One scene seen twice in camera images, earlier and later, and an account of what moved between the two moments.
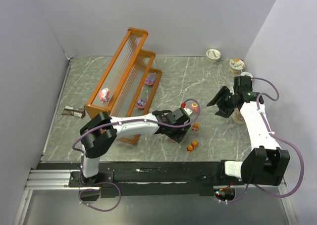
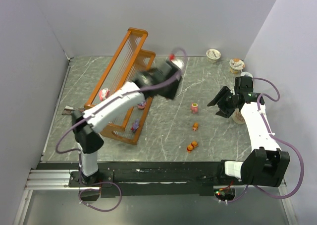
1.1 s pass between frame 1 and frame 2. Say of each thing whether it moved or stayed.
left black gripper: moved
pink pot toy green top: stayed
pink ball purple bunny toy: stayed
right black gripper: stayed
